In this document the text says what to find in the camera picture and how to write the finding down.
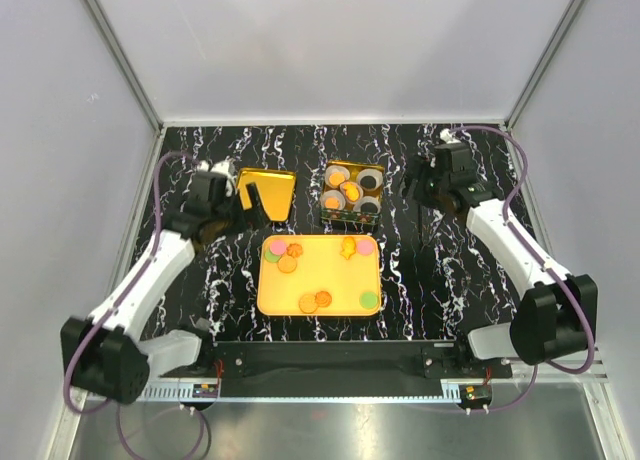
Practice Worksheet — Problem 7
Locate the orange chick cookie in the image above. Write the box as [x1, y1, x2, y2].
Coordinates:
[340, 236, 357, 260]

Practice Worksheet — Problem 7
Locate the orange swirl cookie lower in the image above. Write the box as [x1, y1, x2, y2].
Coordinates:
[315, 291, 332, 308]

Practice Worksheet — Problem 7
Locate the white paper cupcake liner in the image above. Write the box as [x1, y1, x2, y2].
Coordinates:
[353, 196, 381, 215]
[324, 165, 351, 189]
[321, 190, 346, 210]
[337, 179, 366, 206]
[356, 168, 383, 193]

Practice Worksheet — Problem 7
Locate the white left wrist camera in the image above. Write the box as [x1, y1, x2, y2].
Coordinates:
[196, 159, 237, 197]

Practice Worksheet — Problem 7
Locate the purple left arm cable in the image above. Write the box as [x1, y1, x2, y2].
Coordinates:
[62, 151, 209, 459]

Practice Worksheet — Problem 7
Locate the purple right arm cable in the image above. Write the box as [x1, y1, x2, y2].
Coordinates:
[439, 124, 599, 412]

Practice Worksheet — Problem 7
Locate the orange swirl butter cookie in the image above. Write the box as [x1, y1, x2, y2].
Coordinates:
[286, 243, 303, 258]

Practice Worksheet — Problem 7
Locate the green christmas cookie tin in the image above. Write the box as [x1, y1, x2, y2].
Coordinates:
[319, 160, 385, 228]

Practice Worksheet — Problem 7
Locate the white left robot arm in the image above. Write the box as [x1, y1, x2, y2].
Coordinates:
[60, 172, 269, 405]

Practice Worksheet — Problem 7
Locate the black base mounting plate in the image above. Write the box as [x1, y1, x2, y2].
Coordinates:
[189, 339, 512, 399]

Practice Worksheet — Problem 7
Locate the black sandwich cookie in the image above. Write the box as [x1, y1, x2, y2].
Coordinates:
[360, 202, 380, 214]
[360, 175, 378, 191]

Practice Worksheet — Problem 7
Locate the green sandwich cookie right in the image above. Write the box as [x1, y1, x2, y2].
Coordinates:
[359, 291, 379, 310]

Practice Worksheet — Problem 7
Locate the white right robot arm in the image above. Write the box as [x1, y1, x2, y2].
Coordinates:
[257, 141, 598, 377]

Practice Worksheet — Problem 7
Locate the orange round scalloped cookie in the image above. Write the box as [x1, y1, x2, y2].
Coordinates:
[324, 195, 341, 209]

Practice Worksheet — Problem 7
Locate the pink sandwich cookie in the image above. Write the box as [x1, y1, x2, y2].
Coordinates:
[269, 241, 287, 256]
[356, 239, 375, 256]

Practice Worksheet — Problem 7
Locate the pink sandwich cookie right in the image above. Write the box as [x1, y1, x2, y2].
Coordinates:
[356, 239, 375, 256]

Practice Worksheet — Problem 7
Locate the green sandwich cookie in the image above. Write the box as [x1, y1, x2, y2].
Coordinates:
[264, 249, 281, 263]
[359, 291, 379, 310]

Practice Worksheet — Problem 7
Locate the gold tin lid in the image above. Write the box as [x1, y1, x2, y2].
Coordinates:
[236, 167, 296, 222]

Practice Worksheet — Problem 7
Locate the large round dotted biscuit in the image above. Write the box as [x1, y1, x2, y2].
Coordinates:
[277, 255, 297, 274]

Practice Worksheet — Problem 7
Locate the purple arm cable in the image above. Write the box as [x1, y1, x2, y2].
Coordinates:
[439, 124, 599, 412]
[62, 151, 209, 459]

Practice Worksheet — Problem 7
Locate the black sandwich cookie top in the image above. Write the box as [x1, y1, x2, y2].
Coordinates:
[360, 202, 380, 214]

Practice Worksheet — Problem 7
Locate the orange fish cookie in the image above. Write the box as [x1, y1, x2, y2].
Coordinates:
[339, 180, 365, 204]

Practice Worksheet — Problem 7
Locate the round dotted biscuit lower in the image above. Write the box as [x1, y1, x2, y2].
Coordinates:
[298, 294, 319, 315]

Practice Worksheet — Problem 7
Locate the yellow plastic tray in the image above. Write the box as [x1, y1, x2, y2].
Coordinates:
[257, 234, 382, 317]

